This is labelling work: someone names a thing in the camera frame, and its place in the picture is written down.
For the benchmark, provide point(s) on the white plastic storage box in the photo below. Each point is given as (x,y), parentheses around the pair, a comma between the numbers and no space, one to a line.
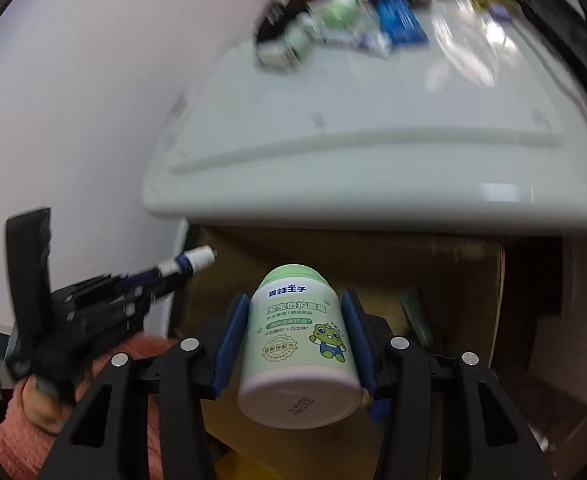
(484,128)

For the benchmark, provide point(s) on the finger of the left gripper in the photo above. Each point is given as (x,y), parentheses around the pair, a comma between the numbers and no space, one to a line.
(158,280)

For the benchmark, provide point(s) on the small white blue-banded bottle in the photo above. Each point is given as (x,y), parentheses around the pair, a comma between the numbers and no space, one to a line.
(191,262)

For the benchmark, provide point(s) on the small purple cube at edge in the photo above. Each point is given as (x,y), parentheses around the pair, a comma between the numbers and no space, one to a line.
(499,13)

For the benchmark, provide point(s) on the white squeeze tube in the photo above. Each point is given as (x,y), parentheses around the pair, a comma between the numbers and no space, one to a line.
(373,42)

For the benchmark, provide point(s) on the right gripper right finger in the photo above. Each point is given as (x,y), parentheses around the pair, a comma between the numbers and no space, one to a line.
(484,436)

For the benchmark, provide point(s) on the green-capped bottle at back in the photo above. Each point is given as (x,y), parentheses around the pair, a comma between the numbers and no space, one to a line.
(337,17)

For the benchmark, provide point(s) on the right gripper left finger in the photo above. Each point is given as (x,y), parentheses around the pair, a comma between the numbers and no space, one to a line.
(106,435)

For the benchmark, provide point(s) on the blue plastic wrapper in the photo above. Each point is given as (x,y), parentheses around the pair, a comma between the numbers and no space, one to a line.
(399,23)

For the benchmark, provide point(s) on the green-capped cream jar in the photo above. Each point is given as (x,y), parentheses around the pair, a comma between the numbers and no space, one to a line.
(298,367)

